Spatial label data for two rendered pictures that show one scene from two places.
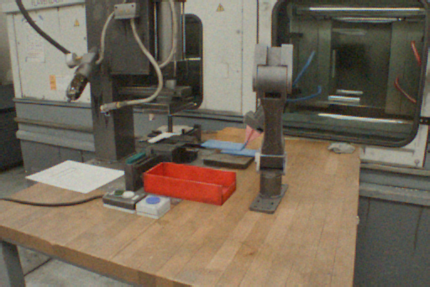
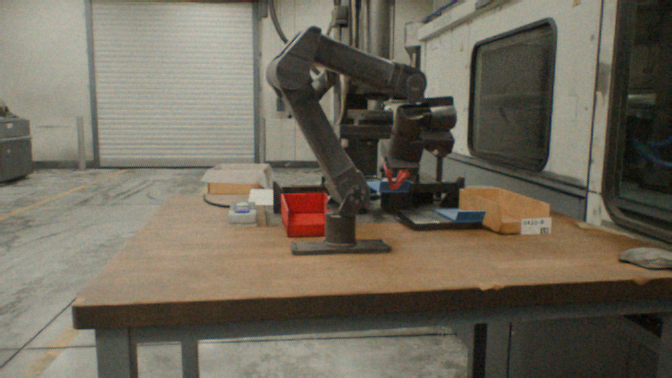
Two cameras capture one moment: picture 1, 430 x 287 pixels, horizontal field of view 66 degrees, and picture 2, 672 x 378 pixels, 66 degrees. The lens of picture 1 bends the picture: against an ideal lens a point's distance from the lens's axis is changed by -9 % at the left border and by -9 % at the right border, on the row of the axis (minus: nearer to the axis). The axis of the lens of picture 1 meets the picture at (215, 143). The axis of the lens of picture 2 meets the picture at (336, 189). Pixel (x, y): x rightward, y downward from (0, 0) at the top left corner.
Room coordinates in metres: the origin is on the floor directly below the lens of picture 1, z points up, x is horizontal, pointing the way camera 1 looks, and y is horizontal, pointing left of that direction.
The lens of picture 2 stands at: (0.39, -1.04, 1.18)
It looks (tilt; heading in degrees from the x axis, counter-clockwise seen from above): 9 degrees down; 58
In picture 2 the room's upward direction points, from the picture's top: straight up
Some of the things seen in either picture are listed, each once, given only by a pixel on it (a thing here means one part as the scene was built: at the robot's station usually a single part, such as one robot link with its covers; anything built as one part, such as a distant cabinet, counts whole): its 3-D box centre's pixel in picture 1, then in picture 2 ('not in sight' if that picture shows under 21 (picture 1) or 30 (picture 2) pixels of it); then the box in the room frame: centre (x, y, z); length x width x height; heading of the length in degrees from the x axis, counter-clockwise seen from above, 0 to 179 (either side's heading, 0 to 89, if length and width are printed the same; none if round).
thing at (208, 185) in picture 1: (189, 182); (308, 213); (1.00, 0.08, 0.93); 0.25 x 0.12 x 0.06; 68
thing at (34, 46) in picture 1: (33, 39); (434, 70); (2.48, 1.30, 1.41); 0.25 x 0.01 x 0.33; 64
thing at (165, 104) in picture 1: (151, 75); (363, 94); (1.26, 0.23, 1.22); 0.26 x 0.18 x 0.30; 68
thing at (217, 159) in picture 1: (232, 157); (437, 218); (1.29, -0.06, 0.91); 0.17 x 0.16 x 0.02; 158
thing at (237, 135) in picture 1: (249, 142); (501, 211); (1.43, -0.14, 0.93); 0.25 x 0.13 x 0.08; 68
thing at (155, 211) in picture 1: (154, 211); (242, 223); (0.86, 0.17, 0.90); 0.07 x 0.07 x 0.06; 68
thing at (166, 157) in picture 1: (173, 154); (372, 197); (1.24, 0.15, 0.94); 0.20 x 0.10 x 0.07; 158
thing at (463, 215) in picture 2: (242, 148); (458, 210); (1.33, -0.10, 0.93); 0.15 x 0.07 x 0.03; 69
